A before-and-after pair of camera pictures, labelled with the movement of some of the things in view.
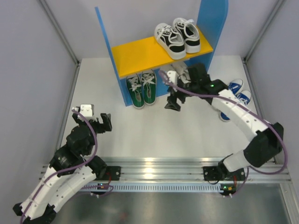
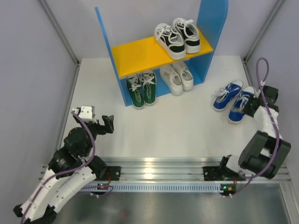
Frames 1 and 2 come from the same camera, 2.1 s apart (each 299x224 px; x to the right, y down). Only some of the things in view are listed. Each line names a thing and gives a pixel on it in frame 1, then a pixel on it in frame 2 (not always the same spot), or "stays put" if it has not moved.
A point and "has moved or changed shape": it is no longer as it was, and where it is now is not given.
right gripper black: (172, 100) -> (246, 109)
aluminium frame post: (247, 56) stays put
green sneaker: (134, 82) stays put
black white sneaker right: (189, 33) stays put
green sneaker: (149, 80) stays put
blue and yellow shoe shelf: (132, 58) stays put
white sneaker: (173, 76) has moved or changed shape
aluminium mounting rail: (180, 169) stays put
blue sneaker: (244, 97) has moved or changed shape
